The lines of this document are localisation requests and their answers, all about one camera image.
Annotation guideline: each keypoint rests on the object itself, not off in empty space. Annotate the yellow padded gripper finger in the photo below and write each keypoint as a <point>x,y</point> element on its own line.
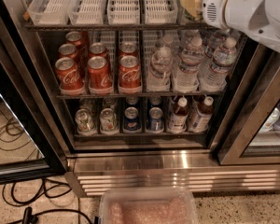
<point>191,2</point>

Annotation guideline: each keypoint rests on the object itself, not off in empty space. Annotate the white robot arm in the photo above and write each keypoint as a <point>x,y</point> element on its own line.
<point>258,19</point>

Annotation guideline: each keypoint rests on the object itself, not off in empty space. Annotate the white shelf tray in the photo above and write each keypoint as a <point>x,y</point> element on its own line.
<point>160,11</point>
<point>86,12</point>
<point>49,12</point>
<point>123,11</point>

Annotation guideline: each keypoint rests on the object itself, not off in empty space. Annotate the red cola can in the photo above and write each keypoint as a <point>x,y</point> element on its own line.
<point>129,75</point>
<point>128,49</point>
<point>76,38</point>
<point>71,83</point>
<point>100,79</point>
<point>70,51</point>
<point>98,49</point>

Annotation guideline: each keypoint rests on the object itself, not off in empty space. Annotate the red cola can front right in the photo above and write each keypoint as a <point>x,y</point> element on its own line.
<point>129,75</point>

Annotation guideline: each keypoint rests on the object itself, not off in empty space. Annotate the blue pepsi can right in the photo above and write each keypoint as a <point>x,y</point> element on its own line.
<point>155,120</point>

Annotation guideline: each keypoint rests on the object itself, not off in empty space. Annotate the blue pepsi can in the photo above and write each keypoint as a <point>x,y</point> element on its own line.
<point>155,120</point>
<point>131,120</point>

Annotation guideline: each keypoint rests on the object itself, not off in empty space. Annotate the red cola can front middle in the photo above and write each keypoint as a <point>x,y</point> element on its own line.
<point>100,79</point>

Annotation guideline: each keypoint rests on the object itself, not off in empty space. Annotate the red cola can back left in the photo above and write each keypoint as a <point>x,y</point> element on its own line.
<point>76,38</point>

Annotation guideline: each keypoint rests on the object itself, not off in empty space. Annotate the blue pepsi can left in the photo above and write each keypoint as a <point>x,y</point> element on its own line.
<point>131,120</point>

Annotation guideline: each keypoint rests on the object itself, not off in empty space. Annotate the silver green can front right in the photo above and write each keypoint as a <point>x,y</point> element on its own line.
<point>108,122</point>

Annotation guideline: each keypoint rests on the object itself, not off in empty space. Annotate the silver green can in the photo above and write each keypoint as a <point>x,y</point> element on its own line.
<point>108,122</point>
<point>85,123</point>

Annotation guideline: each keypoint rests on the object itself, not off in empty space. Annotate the red cola can front left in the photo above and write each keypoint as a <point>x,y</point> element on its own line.
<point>71,83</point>

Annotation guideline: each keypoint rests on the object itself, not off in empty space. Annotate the steel fridge door right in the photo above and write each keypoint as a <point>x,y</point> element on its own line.
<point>252,95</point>

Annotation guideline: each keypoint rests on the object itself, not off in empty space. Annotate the silver green can front left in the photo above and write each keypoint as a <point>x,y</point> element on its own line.
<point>85,123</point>

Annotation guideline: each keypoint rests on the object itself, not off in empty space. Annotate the steel fridge base grille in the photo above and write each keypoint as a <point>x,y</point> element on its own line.
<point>196,170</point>

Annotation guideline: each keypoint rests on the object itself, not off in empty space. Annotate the glass fridge door left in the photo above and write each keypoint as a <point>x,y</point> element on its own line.
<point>28,147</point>

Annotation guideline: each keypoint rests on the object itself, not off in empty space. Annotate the water bottle front middle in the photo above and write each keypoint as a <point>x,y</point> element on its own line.
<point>186,70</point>

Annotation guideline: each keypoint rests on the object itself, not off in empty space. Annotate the water bottle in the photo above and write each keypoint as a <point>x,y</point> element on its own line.
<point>186,70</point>
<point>159,70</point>
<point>213,77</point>

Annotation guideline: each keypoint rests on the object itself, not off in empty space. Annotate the water bottle front right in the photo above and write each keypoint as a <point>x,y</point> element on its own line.
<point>213,77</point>

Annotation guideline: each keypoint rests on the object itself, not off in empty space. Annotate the water bottle front left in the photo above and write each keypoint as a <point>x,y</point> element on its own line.
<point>159,70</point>

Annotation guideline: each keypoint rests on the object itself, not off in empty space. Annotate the tea bottle right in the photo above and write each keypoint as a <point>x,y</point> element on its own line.
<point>201,115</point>

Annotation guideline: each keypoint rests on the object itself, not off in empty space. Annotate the tea bottle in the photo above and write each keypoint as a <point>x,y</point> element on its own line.
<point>178,116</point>
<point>201,115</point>

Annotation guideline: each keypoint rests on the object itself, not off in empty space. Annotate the tea bottle left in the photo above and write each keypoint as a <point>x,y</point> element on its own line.
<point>178,116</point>

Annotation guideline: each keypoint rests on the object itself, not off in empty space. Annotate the clear plastic bin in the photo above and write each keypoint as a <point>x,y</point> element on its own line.
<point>148,205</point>

